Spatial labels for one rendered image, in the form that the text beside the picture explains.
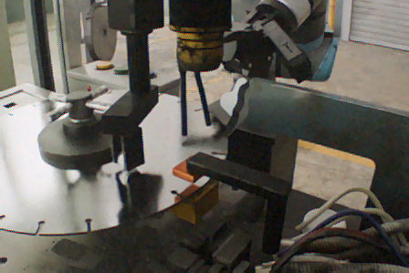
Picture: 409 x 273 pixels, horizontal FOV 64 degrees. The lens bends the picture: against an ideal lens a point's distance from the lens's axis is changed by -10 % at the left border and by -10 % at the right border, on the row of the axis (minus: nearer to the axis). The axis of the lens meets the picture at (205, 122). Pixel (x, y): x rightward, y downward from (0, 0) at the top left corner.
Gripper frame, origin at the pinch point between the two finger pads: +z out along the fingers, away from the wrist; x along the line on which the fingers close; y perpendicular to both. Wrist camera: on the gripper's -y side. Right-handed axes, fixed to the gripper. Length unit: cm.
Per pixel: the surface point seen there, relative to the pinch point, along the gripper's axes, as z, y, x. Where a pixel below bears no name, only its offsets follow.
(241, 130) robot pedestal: -12.0, 20.6, -32.2
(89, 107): 11.4, -1.4, 14.0
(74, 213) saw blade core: 19.3, -12.0, 14.1
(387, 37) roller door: -400, 197, -368
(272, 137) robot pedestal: -14.3, 12.7, -33.4
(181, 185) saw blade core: 11.5, -14.0, 8.8
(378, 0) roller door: -427, 218, -317
